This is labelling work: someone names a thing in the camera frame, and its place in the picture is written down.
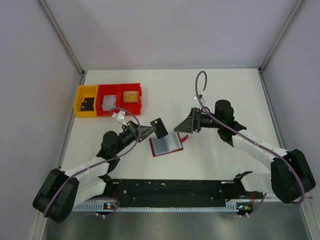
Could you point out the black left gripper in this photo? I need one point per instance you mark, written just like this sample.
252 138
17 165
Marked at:
134 129

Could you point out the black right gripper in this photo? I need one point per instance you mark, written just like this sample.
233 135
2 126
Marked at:
196 120

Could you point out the red leather card holder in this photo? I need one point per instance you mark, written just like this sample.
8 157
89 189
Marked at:
168 144

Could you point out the gold credit card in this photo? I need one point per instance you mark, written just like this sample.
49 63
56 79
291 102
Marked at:
130 97

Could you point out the silver VIP credit card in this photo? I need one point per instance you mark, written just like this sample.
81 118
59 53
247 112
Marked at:
107 102

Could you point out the black credit card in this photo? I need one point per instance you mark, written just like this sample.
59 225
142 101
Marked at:
87 105

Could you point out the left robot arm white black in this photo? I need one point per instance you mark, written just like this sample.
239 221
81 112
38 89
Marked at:
64 189

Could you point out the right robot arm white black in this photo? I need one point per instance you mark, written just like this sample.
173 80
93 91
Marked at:
289 177

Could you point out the silver card in bin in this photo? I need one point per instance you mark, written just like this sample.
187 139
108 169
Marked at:
114 105

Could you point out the red plastic bin right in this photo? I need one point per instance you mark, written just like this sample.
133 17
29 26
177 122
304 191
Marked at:
134 108

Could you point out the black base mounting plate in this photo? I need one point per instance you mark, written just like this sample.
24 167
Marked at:
159 193

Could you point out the yellow plastic bin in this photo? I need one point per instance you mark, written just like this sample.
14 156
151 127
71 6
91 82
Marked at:
82 92

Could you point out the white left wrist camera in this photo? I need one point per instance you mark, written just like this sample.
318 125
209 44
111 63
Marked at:
120 116

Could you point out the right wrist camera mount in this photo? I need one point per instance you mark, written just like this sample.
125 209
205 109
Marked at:
200 97

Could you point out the aluminium front frame rail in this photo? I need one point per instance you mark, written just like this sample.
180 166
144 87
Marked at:
273 198

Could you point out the white slotted cable duct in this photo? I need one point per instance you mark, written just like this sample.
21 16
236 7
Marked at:
105 207

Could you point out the aluminium right frame post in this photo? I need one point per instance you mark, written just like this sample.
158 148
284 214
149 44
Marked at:
294 13

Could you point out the aluminium frame post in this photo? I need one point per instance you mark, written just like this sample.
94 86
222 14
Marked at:
60 36
294 13

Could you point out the aluminium left frame post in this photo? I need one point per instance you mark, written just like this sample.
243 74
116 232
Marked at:
60 36

